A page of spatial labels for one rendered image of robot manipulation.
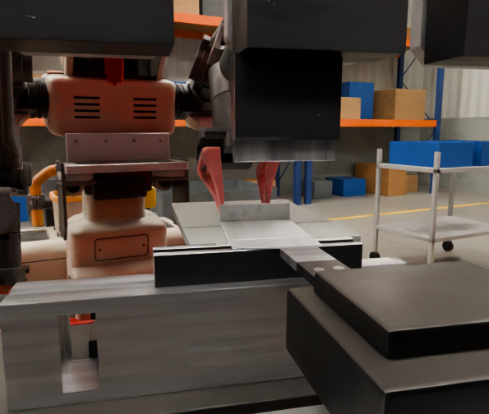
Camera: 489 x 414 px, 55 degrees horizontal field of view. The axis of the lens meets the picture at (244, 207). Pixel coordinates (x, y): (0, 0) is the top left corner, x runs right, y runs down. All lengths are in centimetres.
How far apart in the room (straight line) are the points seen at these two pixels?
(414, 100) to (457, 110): 108
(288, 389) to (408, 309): 26
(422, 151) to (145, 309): 344
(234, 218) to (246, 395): 21
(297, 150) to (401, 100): 801
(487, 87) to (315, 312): 893
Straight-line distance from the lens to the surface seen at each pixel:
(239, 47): 43
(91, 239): 110
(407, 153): 387
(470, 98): 929
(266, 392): 46
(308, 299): 25
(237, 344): 45
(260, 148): 44
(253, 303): 44
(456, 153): 380
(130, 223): 113
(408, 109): 855
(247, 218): 56
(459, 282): 26
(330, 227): 54
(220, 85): 62
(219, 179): 56
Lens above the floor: 111
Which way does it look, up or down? 9 degrees down
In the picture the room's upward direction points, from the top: straight up
